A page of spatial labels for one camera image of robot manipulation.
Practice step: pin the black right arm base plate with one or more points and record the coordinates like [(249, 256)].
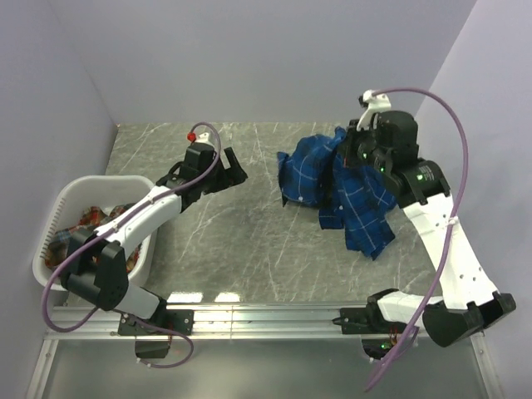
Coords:
[(355, 321)]

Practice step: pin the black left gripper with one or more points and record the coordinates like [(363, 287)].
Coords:
[(231, 176)]

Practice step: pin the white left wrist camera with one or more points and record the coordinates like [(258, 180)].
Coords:
[(202, 138)]

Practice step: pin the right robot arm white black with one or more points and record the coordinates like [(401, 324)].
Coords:
[(470, 302)]

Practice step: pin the aluminium mounting rail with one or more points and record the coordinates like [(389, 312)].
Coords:
[(239, 321)]

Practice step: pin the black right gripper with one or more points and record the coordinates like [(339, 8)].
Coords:
[(347, 148)]

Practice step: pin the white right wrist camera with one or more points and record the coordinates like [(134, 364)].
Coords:
[(372, 103)]

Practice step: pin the blue plaid long sleeve shirt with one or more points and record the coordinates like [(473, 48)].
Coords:
[(352, 200)]

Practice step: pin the white plastic laundry basket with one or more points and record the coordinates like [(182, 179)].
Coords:
[(102, 191)]

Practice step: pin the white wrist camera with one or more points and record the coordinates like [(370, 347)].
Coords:
[(202, 138), (372, 103)]

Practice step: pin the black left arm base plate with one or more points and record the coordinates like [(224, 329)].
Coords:
[(180, 321)]

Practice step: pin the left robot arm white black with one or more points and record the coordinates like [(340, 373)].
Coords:
[(96, 259)]

